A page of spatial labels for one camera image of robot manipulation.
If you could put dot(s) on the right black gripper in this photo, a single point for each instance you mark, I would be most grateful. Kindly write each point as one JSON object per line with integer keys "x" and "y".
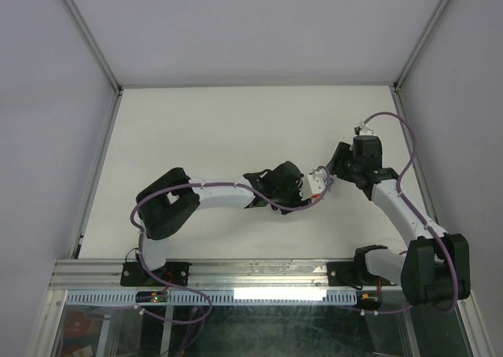
{"x": 335, "y": 165}

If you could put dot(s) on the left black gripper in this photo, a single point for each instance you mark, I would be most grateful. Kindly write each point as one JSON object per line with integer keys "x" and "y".
{"x": 298, "y": 200}

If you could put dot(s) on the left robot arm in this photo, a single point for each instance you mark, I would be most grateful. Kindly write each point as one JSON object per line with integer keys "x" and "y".
{"x": 163, "y": 207}

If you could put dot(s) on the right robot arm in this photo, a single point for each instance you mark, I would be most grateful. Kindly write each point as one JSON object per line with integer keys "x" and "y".
{"x": 435, "y": 267}

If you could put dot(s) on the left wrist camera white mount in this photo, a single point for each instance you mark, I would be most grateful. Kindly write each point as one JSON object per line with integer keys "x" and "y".
{"x": 316, "y": 183}

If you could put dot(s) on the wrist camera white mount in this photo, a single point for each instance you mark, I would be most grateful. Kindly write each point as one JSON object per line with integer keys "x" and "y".
{"x": 316, "y": 183}
{"x": 362, "y": 129}

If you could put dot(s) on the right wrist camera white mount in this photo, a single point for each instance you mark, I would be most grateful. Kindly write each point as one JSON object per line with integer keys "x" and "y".
{"x": 362, "y": 129}

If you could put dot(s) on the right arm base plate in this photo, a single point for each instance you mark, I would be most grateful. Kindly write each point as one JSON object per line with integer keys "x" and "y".
{"x": 354, "y": 275}

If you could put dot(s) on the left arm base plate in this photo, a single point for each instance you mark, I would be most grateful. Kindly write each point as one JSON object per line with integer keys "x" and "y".
{"x": 134, "y": 275}

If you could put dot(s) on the right aluminium frame post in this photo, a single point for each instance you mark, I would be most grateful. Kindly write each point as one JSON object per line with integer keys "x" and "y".
{"x": 422, "y": 42}

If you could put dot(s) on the aluminium frame post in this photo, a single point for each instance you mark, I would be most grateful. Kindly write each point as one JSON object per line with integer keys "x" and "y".
{"x": 422, "y": 42}
{"x": 89, "y": 40}

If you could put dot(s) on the aluminium mounting rail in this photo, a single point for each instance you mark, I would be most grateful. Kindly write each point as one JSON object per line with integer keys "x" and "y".
{"x": 200, "y": 274}

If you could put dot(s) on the slotted white cable duct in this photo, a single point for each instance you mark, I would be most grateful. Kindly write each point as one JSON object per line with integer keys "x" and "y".
{"x": 241, "y": 296}

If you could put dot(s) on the left aluminium frame post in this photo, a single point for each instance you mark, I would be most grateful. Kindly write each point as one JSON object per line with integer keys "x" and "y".
{"x": 89, "y": 40}

